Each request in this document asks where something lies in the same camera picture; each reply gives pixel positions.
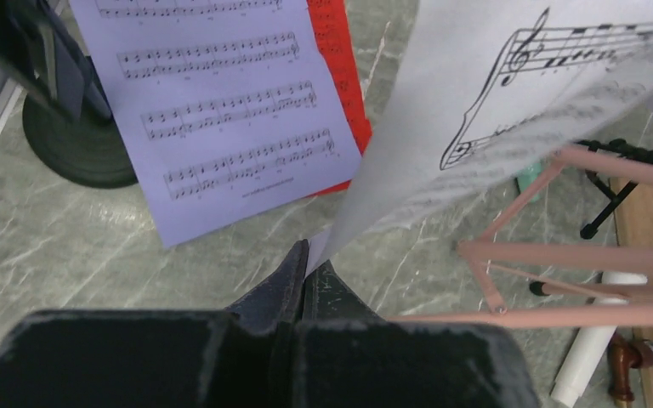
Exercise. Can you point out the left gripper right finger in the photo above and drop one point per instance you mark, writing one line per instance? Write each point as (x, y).
(344, 355)

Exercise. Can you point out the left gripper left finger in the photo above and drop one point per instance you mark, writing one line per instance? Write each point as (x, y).
(240, 356)

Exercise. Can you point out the white handheld microphone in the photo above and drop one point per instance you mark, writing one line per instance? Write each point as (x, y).
(589, 346)

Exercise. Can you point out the purple sheet paper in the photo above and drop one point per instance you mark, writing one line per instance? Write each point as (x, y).
(227, 108)

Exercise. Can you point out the black round-base mic stand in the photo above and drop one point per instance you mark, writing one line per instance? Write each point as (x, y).
(66, 118)

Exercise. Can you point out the red sheet music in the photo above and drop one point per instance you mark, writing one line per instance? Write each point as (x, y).
(331, 28)

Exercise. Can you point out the pink music stand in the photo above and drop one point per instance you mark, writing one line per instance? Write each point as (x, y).
(484, 253)

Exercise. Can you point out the green condenser microphone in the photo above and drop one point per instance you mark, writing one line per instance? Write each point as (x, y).
(528, 176)

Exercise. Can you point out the copper pipe fitting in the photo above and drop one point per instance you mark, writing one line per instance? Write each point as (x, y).
(623, 356)

